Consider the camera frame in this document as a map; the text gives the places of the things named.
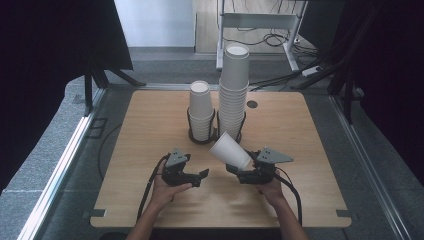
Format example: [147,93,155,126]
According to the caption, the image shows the dark floor plate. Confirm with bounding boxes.
[85,117,108,139]

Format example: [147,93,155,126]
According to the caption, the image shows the black floor cables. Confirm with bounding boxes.
[223,28,334,93]

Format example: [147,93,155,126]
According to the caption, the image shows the white paper cup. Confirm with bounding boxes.
[209,131,253,172]

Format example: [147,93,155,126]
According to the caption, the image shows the person's left hand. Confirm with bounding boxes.
[151,162,194,204]

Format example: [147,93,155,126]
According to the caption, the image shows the white desk frame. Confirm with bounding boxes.
[215,0,309,73]

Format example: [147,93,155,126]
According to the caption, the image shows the person's right hand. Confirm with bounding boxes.
[256,178,287,208]

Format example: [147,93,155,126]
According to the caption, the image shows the left hand-held gripper cable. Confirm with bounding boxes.
[136,153,171,221]

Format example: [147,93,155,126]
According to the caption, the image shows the thin black floor cable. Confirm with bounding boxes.
[97,122,124,181]

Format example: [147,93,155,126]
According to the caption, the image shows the black stand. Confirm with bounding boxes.
[293,0,381,125]
[83,56,148,118]

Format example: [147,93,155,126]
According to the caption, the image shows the short stack of white cups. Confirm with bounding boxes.
[188,80,216,142]

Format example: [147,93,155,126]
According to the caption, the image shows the tall stack of white cups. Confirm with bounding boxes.
[218,42,250,141]

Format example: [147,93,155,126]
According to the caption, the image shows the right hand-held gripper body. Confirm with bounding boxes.
[237,146,294,185]

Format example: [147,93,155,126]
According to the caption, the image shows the aluminium rail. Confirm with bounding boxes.
[328,94,414,240]
[16,88,108,240]

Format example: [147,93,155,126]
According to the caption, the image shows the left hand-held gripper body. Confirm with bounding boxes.
[161,148,202,187]

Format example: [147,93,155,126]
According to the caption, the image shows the black curtain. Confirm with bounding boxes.
[0,0,134,194]
[333,0,424,188]

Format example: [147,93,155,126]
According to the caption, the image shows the white power strip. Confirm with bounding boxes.
[301,65,324,78]

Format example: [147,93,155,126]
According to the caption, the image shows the black wire cup holder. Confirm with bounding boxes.
[186,108,218,145]
[216,110,248,144]

